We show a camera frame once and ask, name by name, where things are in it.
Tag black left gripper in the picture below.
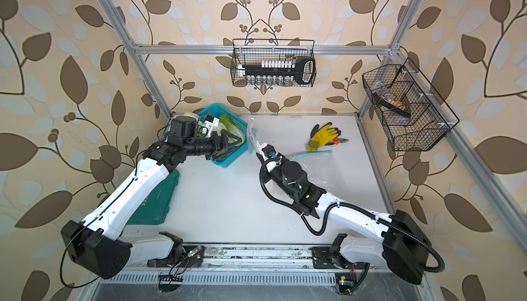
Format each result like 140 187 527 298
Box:
180 129 240 158

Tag large chinese cabbage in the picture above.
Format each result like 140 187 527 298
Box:
219 114 244 138

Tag pink dotted zipper bag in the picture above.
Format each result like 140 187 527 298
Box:
246 118 268 156

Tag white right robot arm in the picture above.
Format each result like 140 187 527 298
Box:
257 151 445 285

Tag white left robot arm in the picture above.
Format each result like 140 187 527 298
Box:
61 116 245 279

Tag clear blue-zip zipper bag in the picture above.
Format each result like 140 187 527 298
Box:
289 150 349 199

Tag teal perforated plastic basket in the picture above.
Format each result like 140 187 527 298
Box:
198 104 248 168

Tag yellow black work glove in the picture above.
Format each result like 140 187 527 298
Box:
305 122 341 152

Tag black socket wrench set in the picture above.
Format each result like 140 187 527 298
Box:
237 56 316 85

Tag dark tool in basket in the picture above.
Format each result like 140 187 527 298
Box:
373 93 411 118

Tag black corrugated cable conduit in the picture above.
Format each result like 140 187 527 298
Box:
258 158 446 274

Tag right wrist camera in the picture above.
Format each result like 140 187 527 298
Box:
261 143 279 160

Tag orange handled pliers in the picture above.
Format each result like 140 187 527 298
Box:
327 138 349 145

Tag black wire basket back wall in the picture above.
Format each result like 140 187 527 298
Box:
230 38 317 88

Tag black wire basket wall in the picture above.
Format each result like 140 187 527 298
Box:
362 58 460 151
230 38 317 88

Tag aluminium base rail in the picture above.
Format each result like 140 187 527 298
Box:
109 243 408 287

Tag black wire basket right wall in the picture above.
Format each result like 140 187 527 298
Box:
362 58 460 151

